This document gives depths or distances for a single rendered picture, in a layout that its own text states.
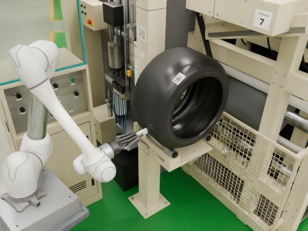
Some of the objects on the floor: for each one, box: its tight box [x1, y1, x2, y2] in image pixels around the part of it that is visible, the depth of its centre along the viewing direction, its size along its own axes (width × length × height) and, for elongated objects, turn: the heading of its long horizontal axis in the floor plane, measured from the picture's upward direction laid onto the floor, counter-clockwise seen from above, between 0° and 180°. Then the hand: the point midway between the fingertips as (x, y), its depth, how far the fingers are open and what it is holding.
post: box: [135, 0, 167, 209], centre depth 197 cm, size 13×13×250 cm
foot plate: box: [128, 192, 171, 219], centre depth 266 cm, size 27×27×2 cm
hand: (141, 133), depth 172 cm, fingers closed
